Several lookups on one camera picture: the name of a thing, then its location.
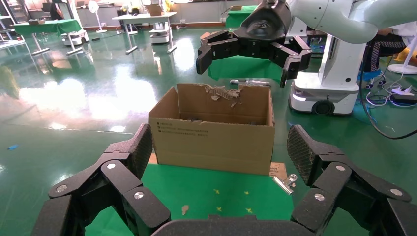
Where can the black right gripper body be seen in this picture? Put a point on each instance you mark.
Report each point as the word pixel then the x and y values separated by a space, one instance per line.
pixel 260 26

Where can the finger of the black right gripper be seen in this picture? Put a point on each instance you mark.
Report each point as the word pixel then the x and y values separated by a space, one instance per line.
pixel 293 58
pixel 218 49

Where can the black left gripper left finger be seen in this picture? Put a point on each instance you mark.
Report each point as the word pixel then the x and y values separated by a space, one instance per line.
pixel 114 182

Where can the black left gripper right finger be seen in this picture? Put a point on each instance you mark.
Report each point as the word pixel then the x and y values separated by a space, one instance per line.
pixel 342 182

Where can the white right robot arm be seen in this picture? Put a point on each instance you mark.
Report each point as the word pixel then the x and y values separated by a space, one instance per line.
pixel 342 16

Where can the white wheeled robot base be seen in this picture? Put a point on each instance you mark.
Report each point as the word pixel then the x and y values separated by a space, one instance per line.
pixel 338 65

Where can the brown cardboard box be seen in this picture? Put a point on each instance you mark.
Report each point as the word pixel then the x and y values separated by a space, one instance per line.
pixel 154 9

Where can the small cardboard scrap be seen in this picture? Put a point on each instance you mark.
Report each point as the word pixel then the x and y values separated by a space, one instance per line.
pixel 184 209

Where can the large open brown carton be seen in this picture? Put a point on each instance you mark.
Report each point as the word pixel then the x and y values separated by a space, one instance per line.
pixel 211 146

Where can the small green cloth-covered table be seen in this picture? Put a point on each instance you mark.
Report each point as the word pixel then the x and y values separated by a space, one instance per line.
pixel 238 19

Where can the silver binder clip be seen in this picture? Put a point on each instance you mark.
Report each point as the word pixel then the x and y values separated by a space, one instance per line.
pixel 285 184

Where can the small white mobile robot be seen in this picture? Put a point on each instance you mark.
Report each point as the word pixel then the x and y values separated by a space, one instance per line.
pixel 161 32

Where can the green table cloth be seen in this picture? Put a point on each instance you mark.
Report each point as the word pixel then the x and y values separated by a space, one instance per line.
pixel 195 182

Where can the white work table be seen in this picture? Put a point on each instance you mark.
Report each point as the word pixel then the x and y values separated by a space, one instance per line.
pixel 143 17

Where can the seated person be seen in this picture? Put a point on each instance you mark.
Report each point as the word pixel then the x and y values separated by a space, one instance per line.
pixel 384 49

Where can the blue floor litter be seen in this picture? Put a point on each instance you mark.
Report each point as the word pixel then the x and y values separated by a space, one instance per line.
pixel 13 147

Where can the white round stand base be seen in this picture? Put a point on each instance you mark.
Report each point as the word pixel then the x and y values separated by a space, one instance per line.
pixel 404 69

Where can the white floor fan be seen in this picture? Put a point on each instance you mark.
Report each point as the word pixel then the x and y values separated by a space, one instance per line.
pixel 93 6

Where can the low white mobile robot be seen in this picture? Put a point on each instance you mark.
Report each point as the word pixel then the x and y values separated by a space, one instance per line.
pixel 75 36

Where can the long green cloth-covered table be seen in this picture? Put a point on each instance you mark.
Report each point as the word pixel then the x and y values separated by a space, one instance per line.
pixel 49 26

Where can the white pipe frame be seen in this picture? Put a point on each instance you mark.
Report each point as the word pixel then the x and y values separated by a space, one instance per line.
pixel 249 82

